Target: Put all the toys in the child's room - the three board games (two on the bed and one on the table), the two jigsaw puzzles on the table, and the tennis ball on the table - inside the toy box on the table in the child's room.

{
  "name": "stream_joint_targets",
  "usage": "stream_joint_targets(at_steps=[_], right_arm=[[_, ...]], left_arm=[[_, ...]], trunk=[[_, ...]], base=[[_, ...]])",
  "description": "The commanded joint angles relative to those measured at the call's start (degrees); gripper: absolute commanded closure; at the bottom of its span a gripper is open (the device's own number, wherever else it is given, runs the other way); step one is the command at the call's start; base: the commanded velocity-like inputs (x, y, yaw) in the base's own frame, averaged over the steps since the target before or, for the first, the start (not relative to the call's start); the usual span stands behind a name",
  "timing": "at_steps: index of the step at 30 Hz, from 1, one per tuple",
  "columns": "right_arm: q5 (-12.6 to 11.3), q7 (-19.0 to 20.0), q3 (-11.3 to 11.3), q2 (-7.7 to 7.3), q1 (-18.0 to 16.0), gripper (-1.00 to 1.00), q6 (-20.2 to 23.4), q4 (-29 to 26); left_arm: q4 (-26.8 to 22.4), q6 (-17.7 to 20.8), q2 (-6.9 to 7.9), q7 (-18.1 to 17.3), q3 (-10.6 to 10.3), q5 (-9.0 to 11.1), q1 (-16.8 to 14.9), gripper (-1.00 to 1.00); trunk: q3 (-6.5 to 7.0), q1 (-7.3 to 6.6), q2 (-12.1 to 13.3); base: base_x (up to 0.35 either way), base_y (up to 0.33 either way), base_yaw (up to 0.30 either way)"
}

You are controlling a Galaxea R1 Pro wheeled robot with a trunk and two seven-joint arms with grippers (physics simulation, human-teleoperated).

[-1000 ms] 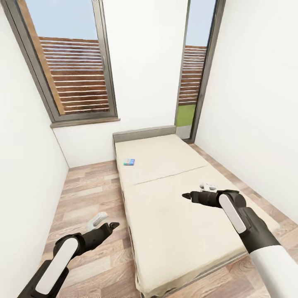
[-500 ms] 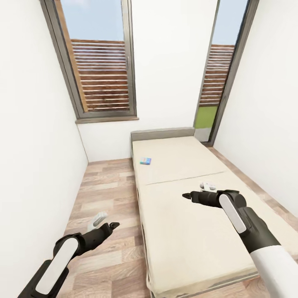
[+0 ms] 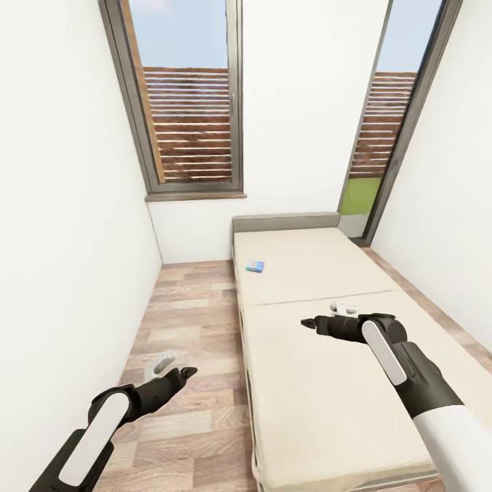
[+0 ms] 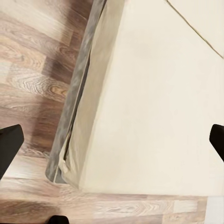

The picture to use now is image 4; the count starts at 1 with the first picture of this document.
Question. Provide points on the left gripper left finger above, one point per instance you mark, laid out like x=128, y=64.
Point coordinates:
x=11, y=140

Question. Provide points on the bed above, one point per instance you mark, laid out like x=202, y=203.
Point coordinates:
x=147, y=87

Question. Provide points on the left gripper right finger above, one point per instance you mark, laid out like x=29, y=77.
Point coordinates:
x=217, y=139

